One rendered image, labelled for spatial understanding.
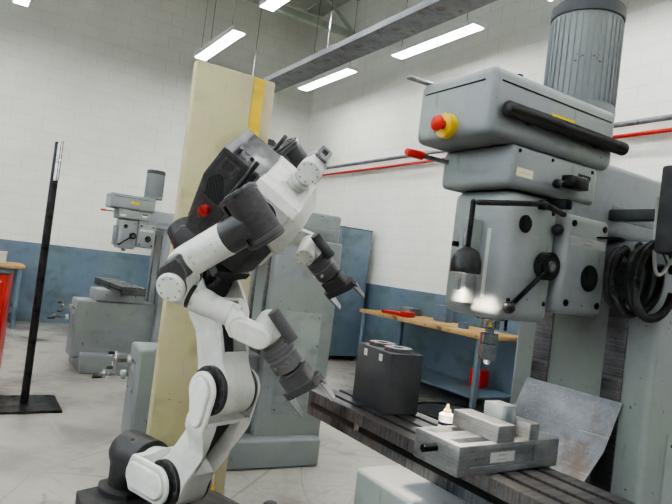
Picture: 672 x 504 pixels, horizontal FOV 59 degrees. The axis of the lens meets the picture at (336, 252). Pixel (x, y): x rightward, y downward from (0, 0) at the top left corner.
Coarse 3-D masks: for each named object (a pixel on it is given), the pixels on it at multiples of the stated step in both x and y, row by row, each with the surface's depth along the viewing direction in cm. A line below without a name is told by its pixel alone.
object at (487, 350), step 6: (480, 336) 153; (480, 342) 153; (486, 342) 152; (492, 342) 151; (480, 348) 153; (486, 348) 152; (492, 348) 151; (480, 354) 152; (486, 354) 151; (492, 354) 151; (492, 360) 152
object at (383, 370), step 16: (368, 352) 194; (384, 352) 185; (400, 352) 184; (368, 368) 192; (384, 368) 184; (400, 368) 182; (416, 368) 185; (368, 384) 191; (384, 384) 182; (400, 384) 183; (416, 384) 185; (368, 400) 190; (384, 400) 181; (400, 400) 183; (416, 400) 185
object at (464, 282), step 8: (464, 224) 148; (480, 224) 148; (464, 232) 148; (472, 232) 146; (480, 232) 148; (464, 240) 147; (472, 240) 146; (456, 272) 149; (456, 280) 148; (464, 280) 146; (472, 280) 147; (456, 288) 148; (464, 288) 146; (472, 288) 147; (456, 296) 147; (464, 296) 146; (472, 296) 147
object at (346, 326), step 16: (352, 240) 887; (368, 240) 902; (352, 256) 888; (368, 256) 904; (352, 272) 889; (352, 288) 890; (352, 304) 892; (336, 320) 878; (352, 320) 893; (336, 336) 879; (352, 336) 894; (336, 352) 880; (352, 352) 896
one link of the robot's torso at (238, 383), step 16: (240, 288) 183; (240, 304) 180; (192, 320) 175; (208, 320) 171; (208, 336) 172; (224, 336) 177; (208, 352) 172; (224, 352) 169; (240, 352) 173; (208, 368) 169; (224, 368) 167; (240, 368) 172; (224, 384) 165; (240, 384) 169; (256, 384) 174; (224, 400) 164; (240, 400) 169
